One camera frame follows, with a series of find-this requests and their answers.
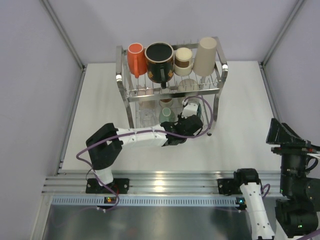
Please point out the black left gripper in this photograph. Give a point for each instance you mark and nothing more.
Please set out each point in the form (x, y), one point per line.
(180, 118)

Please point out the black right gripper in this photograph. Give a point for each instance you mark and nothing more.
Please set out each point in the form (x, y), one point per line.
(281, 132)

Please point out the teal cup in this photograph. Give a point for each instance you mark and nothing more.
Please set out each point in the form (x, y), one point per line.
(166, 115)

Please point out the cream mug green inside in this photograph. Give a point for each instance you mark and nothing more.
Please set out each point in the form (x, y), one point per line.
(188, 85)

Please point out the clear glass cup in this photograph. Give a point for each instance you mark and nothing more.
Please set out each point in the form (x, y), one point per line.
(147, 118)

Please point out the steel two-tier dish rack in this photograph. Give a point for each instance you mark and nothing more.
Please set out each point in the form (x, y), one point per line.
(141, 89)

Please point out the steel cup cream brown sleeve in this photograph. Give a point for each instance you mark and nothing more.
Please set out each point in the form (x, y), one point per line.
(183, 61)

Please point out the beige paper cup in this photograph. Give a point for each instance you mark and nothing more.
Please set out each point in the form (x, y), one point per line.
(205, 58)

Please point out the black mug with orange print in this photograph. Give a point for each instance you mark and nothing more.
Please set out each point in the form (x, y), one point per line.
(160, 63)

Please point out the dark teal mug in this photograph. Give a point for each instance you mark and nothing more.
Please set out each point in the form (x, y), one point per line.
(199, 112)

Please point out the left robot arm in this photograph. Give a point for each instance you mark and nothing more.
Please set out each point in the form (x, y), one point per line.
(105, 144)

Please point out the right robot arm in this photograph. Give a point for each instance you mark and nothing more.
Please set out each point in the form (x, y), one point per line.
(295, 214)

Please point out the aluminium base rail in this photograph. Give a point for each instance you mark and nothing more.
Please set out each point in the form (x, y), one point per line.
(72, 182)

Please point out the aluminium frame post right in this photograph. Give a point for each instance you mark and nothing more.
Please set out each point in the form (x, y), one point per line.
(289, 20)

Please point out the aluminium frame post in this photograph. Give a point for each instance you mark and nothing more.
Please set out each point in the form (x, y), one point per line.
(62, 32)
(289, 20)

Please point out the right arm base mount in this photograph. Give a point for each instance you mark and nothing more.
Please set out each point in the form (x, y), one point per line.
(228, 187)

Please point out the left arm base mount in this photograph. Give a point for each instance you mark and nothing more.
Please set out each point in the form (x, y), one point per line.
(119, 186)

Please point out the perforated cable duct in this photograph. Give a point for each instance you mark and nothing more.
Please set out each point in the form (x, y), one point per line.
(126, 200)

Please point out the aluminium frame post left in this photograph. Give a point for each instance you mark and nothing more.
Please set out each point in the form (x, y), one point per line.
(62, 32)

